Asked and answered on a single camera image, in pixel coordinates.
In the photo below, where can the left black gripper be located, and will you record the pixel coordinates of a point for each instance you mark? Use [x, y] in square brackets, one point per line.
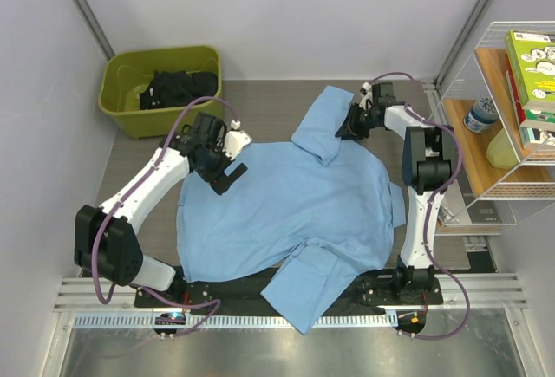
[218, 180]

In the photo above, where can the olive green plastic bin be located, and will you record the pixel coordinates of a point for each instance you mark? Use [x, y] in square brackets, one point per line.
[130, 74]

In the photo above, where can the white wire shelf rack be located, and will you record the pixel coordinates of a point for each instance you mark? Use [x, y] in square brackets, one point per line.
[500, 105]

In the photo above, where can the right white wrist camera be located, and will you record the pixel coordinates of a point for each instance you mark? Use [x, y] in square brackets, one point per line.
[366, 101]

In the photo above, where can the red book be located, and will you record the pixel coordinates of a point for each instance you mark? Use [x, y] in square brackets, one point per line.
[518, 110]

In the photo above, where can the blue white ceramic cup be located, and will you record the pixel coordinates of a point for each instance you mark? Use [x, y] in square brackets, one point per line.
[482, 116]

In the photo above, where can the green book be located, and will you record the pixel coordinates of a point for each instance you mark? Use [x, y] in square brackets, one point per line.
[531, 59]

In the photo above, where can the black clothes in bin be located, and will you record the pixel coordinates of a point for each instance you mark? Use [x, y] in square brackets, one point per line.
[177, 89]

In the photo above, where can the light blue long sleeve shirt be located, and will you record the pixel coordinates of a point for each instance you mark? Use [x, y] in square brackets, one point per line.
[321, 209]

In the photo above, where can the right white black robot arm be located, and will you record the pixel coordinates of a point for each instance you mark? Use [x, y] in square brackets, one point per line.
[429, 160]

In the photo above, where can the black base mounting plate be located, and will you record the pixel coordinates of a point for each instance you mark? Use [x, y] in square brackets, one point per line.
[234, 294]

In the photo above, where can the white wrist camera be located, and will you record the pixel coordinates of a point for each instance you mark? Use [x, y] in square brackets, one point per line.
[235, 140]
[366, 101]

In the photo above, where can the pale yellow green object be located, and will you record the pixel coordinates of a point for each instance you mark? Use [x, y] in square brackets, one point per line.
[502, 152]

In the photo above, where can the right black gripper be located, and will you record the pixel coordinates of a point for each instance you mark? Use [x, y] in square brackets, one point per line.
[355, 133]

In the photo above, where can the teal book stack bottom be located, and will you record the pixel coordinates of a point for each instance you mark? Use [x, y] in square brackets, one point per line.
[536, 127]

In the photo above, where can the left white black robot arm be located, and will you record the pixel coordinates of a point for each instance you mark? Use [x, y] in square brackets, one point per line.
[106, 243]

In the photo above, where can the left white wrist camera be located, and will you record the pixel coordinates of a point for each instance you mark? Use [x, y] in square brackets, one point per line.
[235, 140]

